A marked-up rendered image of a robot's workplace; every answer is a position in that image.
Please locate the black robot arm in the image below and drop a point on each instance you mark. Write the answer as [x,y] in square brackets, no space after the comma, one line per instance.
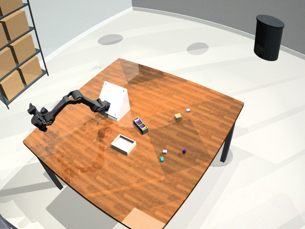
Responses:
[47,118]

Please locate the tan cube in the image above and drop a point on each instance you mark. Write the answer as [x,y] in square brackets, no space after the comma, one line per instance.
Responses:
[178,117]

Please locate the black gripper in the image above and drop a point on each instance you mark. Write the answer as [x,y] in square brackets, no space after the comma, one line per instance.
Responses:
[32,110]

